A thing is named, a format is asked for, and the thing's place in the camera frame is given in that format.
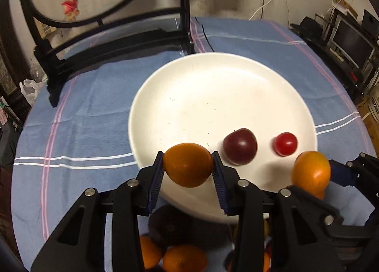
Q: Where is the black hat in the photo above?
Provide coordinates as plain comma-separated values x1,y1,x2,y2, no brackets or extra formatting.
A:
290,16,326,41

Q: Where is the dark purple tomato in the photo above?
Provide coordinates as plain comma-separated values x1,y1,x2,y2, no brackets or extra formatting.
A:
223,128,257,166

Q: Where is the dark wrinkled fruit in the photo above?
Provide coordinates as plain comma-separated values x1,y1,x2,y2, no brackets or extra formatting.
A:
148,204,193,249

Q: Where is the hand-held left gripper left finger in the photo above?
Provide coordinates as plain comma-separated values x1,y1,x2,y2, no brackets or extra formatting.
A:
31,151,165,272

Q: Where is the white plastic bag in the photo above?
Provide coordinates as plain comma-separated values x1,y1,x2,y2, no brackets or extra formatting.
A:
19,79,48,106

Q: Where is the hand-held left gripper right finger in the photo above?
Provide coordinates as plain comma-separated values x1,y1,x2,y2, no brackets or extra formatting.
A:
211,151,345,272

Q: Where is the cardboard box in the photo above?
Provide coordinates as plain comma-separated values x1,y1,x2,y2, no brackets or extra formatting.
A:
357,94,379,142

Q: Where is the small orange tangerine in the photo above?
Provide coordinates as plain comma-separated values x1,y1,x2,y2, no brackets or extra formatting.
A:
163,245,208,272
140,236,163,270

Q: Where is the orange tomato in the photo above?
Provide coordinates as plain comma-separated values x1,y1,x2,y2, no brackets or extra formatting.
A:
291,151,331,200

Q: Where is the black monitor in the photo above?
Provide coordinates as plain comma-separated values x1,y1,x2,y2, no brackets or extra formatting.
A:
332,18,375,68

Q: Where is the white power cable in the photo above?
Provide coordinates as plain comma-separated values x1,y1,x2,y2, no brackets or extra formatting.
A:
249,0,277,20

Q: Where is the blue striped tablecloth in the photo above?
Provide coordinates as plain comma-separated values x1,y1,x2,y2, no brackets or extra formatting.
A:
12,16,374,272

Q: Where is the black side cabinet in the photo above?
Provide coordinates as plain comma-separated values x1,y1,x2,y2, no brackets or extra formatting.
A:
290,23,368,103

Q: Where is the large dimpled orange tangerine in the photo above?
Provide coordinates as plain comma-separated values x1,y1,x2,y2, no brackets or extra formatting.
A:
262,248,272,272

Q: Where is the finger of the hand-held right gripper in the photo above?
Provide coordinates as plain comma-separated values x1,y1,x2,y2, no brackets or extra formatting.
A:
329,153,379,190
340,211,376,238

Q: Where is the red cherry tomato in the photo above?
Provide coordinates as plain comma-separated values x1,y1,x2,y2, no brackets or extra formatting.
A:
272,132,298,157

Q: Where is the white round plate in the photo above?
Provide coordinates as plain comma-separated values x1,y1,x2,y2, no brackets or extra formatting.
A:
128,52,319,225

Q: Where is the smooth orange tangerine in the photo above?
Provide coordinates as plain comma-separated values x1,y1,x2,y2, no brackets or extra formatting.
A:
163,142,214,188

